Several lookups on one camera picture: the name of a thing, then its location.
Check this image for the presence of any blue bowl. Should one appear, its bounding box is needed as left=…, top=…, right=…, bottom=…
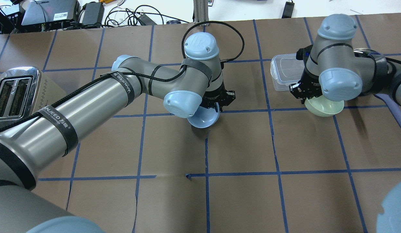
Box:
left=187, top=106, right=221, bottom=128

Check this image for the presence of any green bowl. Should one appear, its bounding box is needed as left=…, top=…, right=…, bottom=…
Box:
left=304, top=95, right=344, bottom=117

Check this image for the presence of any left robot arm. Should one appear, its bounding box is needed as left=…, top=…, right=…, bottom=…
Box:
left=0, top=32, right=236, bottom=233

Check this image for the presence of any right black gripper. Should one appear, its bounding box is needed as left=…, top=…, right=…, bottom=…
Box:
left=289, top=45, right=322, bottom=104

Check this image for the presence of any cream silver toaster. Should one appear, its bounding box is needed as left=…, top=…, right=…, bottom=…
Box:
left=0, top=67, right=67, bottom=128

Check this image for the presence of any dark blue saucepan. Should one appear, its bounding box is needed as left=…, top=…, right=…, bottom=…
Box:
left=354, top=48, right=401, bottom=128

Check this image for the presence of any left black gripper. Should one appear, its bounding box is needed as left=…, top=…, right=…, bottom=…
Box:
left=200, top=82, right=236, bottom=113

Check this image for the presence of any clear plastic food container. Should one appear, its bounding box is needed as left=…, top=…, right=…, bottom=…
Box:
left=270, top=53, right=305, bottom=91

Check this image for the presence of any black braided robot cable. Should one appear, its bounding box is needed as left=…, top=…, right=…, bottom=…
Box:
left=0, top=20, right=245, bottom=135

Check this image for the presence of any aluminium frame post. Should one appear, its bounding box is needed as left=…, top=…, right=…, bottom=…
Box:
left=193, top=0, right=209, bottom=23

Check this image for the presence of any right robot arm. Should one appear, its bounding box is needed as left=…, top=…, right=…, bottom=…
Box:
left=289, top=14, right=401, bottom=106

